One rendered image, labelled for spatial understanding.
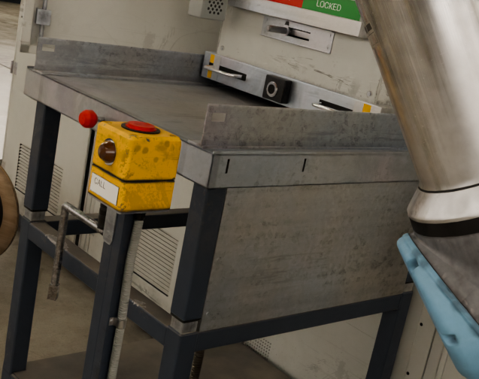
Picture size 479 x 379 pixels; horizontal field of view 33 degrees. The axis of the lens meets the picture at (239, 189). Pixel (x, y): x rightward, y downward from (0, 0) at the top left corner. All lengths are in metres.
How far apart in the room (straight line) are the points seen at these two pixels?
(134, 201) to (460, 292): 0.45
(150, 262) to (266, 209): 1.19
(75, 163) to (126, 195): 1.86
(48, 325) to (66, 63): 1.03
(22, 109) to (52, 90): 1.58
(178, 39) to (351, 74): 0.61
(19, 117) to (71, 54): 1.52
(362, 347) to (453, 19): 1.34
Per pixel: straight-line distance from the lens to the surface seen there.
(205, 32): 2.08
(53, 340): 2.42
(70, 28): 2.00
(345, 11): 1.61
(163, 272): 2.45
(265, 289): 1.42
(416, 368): 1.85
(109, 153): 0.99
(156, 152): 0.99
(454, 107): 0.68
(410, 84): 0.69
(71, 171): 2.87
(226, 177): 1.23
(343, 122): 1.44
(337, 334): 1.97
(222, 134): 1.25
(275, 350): 2.13
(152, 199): 1.01
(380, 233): 1.61
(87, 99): 1.50
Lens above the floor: 1.11
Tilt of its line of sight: 15 degrees down
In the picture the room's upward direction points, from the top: 11 degrees clockwise
